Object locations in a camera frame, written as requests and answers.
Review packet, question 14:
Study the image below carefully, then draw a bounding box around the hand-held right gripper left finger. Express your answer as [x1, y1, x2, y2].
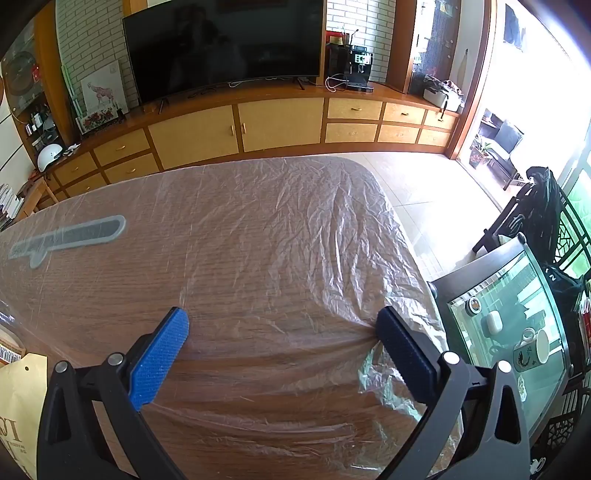
[36, 306, 191, 480]

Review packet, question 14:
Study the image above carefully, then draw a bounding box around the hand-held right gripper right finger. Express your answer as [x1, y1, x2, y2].
[376, 305, 532, 480]

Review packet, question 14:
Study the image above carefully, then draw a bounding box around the glass top side table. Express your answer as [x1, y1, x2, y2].
[427, 237, 591, 457]

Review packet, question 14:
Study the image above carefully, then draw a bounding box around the white patterned mug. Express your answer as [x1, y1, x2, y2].
[512, 328, 551, 372]

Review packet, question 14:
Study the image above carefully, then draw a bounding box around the brown printed paper bag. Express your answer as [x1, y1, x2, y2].
[0, 353, 49, 480]

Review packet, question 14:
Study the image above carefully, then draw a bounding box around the dark wooden chair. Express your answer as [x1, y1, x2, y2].
[472, 185, 591, 278]

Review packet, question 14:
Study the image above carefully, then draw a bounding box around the clear plastic table cover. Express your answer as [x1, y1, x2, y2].
[0, 154, 462, 480]

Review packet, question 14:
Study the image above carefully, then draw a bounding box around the black jacket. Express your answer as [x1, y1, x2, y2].
[505, 165, 566, 264]

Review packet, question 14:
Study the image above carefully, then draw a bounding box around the stack of books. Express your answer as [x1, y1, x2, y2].
[0, 182, 25, 232]

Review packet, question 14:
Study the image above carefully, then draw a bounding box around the potted plant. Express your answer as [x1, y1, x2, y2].
[468, 141, 492, 168]

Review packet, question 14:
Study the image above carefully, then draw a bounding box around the wooden tv cabinet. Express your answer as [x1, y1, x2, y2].
[34, 80, 462, 204]

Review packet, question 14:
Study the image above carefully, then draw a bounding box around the white helmet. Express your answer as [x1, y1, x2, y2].
[37, 143, 64, 172]

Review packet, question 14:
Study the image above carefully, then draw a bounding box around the balcony sofa chair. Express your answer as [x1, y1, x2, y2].
[478, 111, 527, 185]

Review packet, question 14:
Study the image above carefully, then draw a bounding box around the red flower picture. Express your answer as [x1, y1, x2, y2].
[76, 108, 124, 136]

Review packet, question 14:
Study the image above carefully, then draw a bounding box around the animal painting on canvas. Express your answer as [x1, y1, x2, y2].
[81, 60, 130, 121]

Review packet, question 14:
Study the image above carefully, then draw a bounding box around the black coffee machine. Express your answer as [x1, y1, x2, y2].
[345, 45, 375, 92]

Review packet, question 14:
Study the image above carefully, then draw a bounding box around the wooden display shelf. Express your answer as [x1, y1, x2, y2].
[0, 14, 79, 162]

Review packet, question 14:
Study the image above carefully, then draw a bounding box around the black flat screen television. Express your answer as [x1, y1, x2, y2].
[121, 0, 326, 106]

